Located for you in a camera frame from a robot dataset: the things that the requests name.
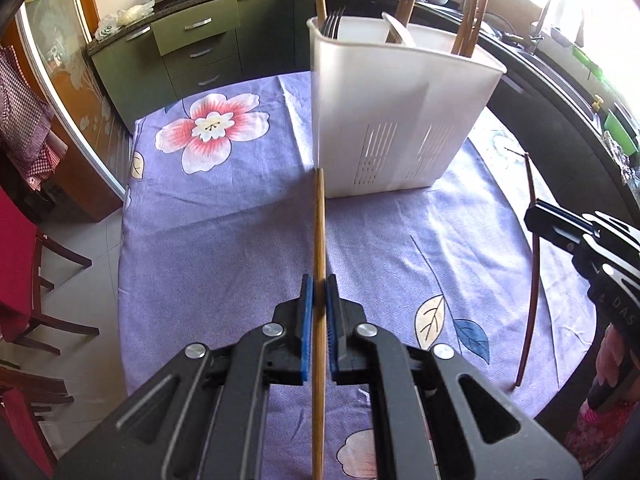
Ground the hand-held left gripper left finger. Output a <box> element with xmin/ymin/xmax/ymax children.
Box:
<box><xmin>54</xmin><ymin>274</ymin><xmax>315</xmax><ymax>480</ymax></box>

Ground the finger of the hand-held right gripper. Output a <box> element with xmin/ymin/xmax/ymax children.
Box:
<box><xmin>525</xmin><ymin>204</ymin><xmax>589</xmax><ymax>259</ymax></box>
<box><xmin>537</xmin><ymin>200</ymin><xmax>599</xmax><ymax>234</ymax></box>

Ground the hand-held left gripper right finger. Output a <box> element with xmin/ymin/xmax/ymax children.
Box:
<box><xmin>326</xmin><ymin>274</ymin><xmax>584</xmax><ymax>480</ymax></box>

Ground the dark brown wooden chopstick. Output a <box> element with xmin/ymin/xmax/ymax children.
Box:
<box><xmin>514</xmin><ymin>152</ymin><xmax>544</xmax><ymax>390</ymax></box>

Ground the white plastic utensil holder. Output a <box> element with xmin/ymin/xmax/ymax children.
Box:
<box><xmin>306</xmin><ymin>10</ymin><xmax>507</xmax><ymax>199</ymax></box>

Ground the person's right hand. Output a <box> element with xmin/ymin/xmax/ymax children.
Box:
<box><xmin>594</xmin><ymin>326</ymin><xmax>621</xmax><ymax>392</ymax></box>

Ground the black kitchen countertop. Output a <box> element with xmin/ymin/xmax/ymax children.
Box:
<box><xmin>85</xmin><ymin>0</ymin><xmax>640</xmax><ymax>196</ymax></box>

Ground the green plastic container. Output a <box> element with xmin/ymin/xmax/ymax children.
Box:
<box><xmin>602</xmin><ymin>109</ymin><xmax>640</xmax><ymax>157</ymax></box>
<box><xmin>572</xmin><ymin>45</ymin><xmax>607</xmax><ymax>80</ymax></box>

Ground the purple floral tablecloth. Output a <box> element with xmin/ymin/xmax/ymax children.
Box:
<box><xmin>117</xmin><ymin>70</ymin><xmax>601</xmax><ymax>480</ymax></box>

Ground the steel kitchen sink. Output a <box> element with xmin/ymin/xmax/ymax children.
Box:
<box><xmin>500</xmin><ymin>30</ymin><xmax>608</xmax><ymax>133</ymax></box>

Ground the pink patterned clothing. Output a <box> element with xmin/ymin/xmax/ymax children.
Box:
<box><xmin>564</xmin><ymin>399</ymin><xmax>628</xmax><ymax>467</ymax></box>

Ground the tall chrome faucet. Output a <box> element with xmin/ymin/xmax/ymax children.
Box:
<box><xmin>529</xmin><ymin>0</ymin><xmax>587</xmax><ymax>57</ymax></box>

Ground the white plastic spoon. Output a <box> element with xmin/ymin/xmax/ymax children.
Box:
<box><xmin>383</xmin><ymin>12</ymin><xmax>417</xmax><ymax>47</ymax></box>

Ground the red cushioned wooden chair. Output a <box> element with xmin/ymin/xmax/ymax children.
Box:
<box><xmin>0</xmin><ymin>184</ymin><xmax>101</xmax><ymax>357</ymax></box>
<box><xmin>0</xmin><ymin>359</ymin><xmax>76</xmax><ymax>479</ymax></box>

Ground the floral glass sliding door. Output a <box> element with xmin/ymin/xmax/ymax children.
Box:
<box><xmin>15</xmin><ymin>0</ymin><xmax>135</xmax><ymax>203</ymax></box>

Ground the red checked apron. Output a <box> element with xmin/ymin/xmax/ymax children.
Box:
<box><xmin>0</xmin><ymin>45</ymin><xmax>69</xmax><ymax>192</ymax></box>

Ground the white plastic bag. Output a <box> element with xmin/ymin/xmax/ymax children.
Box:
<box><xmin>94</xmin><ymin>0</ymin><xmax>157</xmax><ymax>42</ymax></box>

